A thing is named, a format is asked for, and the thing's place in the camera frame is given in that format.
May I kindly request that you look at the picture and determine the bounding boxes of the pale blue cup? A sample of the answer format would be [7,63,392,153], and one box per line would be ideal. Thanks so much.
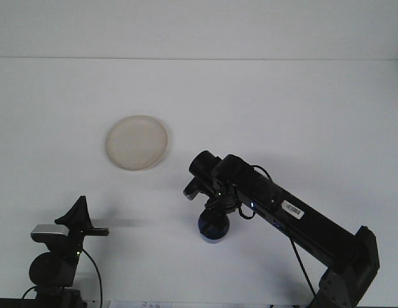
[198,211,231,245]

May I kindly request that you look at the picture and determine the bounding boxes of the pale round plate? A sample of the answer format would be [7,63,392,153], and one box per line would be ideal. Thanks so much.
[105,114,169,172]

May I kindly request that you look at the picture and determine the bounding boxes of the white printed paper sheet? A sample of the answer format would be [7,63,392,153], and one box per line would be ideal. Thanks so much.
[107,300,174,308]

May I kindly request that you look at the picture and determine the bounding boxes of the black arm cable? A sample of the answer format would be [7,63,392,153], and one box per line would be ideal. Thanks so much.
[236,165,317,299]
[77,247,104,305]

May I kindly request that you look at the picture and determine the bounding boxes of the short black cable loop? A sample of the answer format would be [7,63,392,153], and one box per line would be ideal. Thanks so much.
[21,286,38,301]

